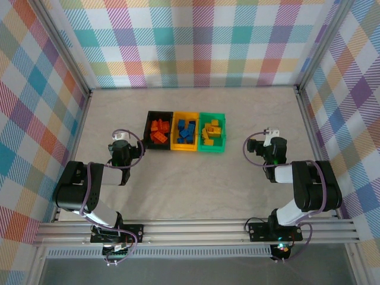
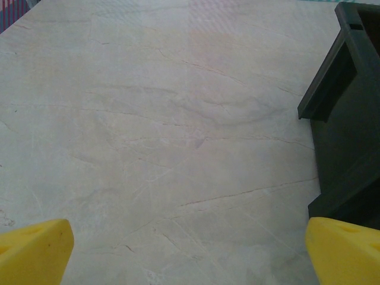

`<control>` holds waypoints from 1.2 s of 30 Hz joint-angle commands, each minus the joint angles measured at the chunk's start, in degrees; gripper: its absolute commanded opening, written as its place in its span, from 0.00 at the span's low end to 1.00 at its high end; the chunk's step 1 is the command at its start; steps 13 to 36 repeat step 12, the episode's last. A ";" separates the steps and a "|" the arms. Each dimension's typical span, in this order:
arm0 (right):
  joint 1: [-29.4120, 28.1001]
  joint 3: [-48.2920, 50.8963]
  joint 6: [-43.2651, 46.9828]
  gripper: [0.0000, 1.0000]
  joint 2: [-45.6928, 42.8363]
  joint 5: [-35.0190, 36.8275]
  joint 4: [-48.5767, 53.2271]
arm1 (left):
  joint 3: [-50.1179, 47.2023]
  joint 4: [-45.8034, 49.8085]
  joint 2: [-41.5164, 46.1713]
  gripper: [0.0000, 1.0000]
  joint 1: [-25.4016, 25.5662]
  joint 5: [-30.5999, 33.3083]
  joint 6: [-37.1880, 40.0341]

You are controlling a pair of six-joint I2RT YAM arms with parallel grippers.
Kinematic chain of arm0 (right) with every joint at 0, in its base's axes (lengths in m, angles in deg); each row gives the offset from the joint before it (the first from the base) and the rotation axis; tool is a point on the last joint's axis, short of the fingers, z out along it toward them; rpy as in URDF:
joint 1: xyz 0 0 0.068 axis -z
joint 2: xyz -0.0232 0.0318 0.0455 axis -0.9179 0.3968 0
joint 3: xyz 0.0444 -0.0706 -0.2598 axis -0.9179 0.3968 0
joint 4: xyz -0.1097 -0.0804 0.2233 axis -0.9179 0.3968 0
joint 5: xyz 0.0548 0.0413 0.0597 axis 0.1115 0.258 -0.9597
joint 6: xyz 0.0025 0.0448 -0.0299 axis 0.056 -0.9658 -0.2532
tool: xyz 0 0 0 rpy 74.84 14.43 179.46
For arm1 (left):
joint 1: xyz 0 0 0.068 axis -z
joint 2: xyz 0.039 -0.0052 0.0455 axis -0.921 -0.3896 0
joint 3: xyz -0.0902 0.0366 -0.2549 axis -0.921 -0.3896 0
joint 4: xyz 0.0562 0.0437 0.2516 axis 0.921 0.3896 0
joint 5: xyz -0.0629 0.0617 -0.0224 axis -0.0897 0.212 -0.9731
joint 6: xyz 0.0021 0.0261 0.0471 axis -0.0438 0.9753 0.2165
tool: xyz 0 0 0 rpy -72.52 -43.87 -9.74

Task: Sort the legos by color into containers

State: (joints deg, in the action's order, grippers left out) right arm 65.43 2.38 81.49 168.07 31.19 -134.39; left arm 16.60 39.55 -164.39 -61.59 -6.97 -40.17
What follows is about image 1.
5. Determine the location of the black plastic bin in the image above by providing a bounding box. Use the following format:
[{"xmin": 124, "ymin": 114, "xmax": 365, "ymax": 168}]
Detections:
[{"xmin": 143, "ymin": 110, "xmax": 175, "ymax": 150}]

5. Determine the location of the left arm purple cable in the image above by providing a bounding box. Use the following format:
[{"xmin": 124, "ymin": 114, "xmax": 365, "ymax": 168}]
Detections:
[{"xmin": 79, "ymin": 128, "xmax": 145, "ymax": 267}]

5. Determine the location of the wide aluminium base rail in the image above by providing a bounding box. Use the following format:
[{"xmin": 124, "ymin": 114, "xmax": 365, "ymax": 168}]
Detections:
[{"xmin": 32, "ymin": 218, "xmax": 362, "ymax": 247}]

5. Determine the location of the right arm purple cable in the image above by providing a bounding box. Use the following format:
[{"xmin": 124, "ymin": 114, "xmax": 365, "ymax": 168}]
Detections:
[{"xmin": 242, "ymin": 132, "xmax": 330, "ymax": 264}]

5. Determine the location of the yellow plastic bin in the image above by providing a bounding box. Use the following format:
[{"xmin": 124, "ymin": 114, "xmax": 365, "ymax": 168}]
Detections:
[{"xmin": 170, "ymin": 111, "xmax": 200, "ymax": 152}]

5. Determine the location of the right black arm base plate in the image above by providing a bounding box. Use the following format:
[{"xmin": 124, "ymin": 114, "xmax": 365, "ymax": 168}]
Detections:
[{"xmin": 248, "ymin": 221, "xmax": 303, "ymax": 242}]

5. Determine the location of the green plastic bin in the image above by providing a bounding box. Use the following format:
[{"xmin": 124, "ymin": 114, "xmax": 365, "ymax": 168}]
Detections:
[{"xmin": 198, "ymin": 112, "xmax": 227, "ymax": 154}]

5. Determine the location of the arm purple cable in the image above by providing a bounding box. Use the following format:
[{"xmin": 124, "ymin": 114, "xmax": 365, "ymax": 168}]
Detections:
[
  {"xmin": 79, "ymin": 128, "xmax": 145, "ymax": 267},
  {"xmin": 242, "ymin": 132, "xmax": 330, "ymax": 264}
]

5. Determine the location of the aluminium table side rail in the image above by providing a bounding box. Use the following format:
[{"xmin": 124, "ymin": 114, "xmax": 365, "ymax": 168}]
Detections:
[
  {"xmin": 295, "ymin": 87, "xmax": 341, "ymax": 219},
  {"xmin": 52, "ymin": 90, "xmax": 93, "ymax": 223}
]

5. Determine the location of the slotted grey cable duct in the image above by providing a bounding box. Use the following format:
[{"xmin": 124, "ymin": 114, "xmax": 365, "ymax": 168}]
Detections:
[{"xmin": 44, "ymin": 248, "xmax": 274, "ymax": 259}]

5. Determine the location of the plaid backdrop cloth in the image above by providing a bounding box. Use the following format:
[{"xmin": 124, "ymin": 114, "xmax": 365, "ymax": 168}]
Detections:
[
  {"xmin": 44, "ymin": 0, "xmax": 348, "ymax": 89},
  {"xmin": 299, "ymin": 0, "xmax": 380, "ymax": 285},
  {"xmin": 0, "ymin": 0, "xmax": 90, "ymax": 285}
]

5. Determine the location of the aluminium frame post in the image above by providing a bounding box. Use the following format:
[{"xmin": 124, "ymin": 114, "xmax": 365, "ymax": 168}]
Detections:
[
  {"xmin": 34, "ymin": 0, "xmax": 91, "ymax": 94},
  {"xmin": 296, "ymin": 0, "xmax": 357, "ymax": 91}
]

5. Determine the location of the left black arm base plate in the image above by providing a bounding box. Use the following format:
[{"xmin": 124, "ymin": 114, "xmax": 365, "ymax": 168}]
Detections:
[{"xmin": 90, "ymin": 224, "xmax": 145, "ymax": 243}]

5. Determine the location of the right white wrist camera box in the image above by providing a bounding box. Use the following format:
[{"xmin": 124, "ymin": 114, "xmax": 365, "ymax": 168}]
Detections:
[{"xmin": 262, "ymin": 127, "xmax": 281, "ymax": 147}]

